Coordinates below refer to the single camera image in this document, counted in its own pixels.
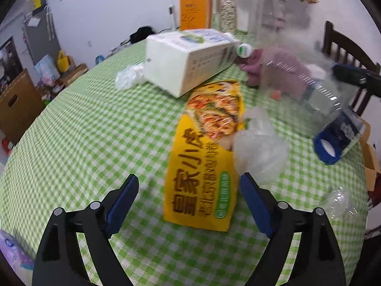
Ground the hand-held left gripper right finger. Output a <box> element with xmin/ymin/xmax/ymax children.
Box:
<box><xmin>240</xmin><ymin>172</ymin><xmax>347</xmax><ymax>286</ymax></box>

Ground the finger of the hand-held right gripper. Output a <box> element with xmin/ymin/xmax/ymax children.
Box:
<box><xmin>331</xmin><ymin>63</ymin><xmax>381</xmax><ymax>97</ymax></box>

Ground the yellow food packet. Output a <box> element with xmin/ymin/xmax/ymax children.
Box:
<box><xmin>163</xmin><ymin>80</ymin><xmax>246</xmax><ymax>232</ymax></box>

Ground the white milk carton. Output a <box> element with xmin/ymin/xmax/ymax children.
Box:
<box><xmin>144</xmin><ymin>29</ymin><xmax>241</xmax><ymax>98</ymax></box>

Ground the yellow bag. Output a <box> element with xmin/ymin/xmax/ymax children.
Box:
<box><xmin>57</xmin><ymin>51</ymin><xmax>70</xmax><ymax>72</ymax></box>

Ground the small bottle with green cap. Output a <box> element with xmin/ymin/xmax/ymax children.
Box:
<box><xmin>235</xmin><ymin>43</ymin><xmax>254</xmax><ymax>58</ymax></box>

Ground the purple tissue pack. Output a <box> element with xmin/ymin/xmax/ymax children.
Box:
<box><xmin>0</xmin><ymin>229</ymin><xmax>35</xmax><ymax>277</ymax></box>

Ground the light blue plastic bag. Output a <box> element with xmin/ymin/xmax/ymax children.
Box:
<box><xmin>34</xmin><ymin>54</ymin><xmax>60</xmax><ymax>81</ymax></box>

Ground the large clear glass jar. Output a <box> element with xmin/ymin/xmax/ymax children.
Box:
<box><xmin>242</xmin><ymin>0</ymin><xmax>286</xmax><ymax>41</ymax></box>

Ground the dark wooden chair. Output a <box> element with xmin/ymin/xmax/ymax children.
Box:
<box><xmin>323</xmin><ymin>21</ymin><xmax>381</xmax><ymax>117</ymax></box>

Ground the orange box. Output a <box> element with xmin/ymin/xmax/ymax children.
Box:
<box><xmin>179</xmin><ymin>0</ymin><xmax>213</xmax><ymax>31</ymax></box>

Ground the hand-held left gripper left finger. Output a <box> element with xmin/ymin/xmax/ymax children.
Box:
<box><xmin>31</xmin><ymin>174</ymin><xmax>139</xmax><ymax>286</ymax></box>

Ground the small clear plastic bag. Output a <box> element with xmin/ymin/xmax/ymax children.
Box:
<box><xmin>115</xmin><ymin>64</ymin><xmax>148</xmax><ymax>90</ymax></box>

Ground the large brown cardboard box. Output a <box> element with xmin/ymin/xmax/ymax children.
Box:
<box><xmin>0</xmin><ymin>68</ymin><xmax>45</xmax><ymax>145</ymax></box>

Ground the crumpled clear plastic bag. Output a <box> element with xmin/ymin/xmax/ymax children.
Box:
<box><xmin>232</xmin><ymin>107</ymin><xmax>290</xmax><ymax>185</ymax></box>

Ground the green checked tablecloth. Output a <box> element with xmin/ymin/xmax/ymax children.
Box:
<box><xmin>0</xmin><ymin>28</ymin><xmax>372</xmax><ymax>286</ymax></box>

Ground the glass vase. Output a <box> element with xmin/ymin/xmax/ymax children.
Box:
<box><xmin>220</xmin><ymin>0</ymin><xmax>238</xmax><ymax>35</ymax></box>

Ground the pink cloth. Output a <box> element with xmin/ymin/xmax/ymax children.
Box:
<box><xmin>240</xmin><ymin>48</ymin><xmax>311</xmax><ymax>97</ymax></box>

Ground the black bag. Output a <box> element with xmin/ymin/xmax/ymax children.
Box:
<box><xmin>130</xmin><ymin>27</ymin><xmax>156</xmax><ymax>44</ymax></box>

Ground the grey cabinet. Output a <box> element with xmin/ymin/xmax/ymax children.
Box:
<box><xmin>22</xmin><ymin>6</ymin><xmax>61</xmax><ymax>66</ymax></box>

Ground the small clear plastic wrapper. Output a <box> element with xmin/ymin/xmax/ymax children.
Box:
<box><xmin>323</xmin><ymin>185</ymin><xmax>359</xmax><ymax>219</ymax></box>

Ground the clear bottle with blue label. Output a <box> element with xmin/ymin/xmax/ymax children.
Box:
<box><xmin>259</xmin><ymin>46</ymin><xmax>367</xmax><ymax>165</ymax></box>

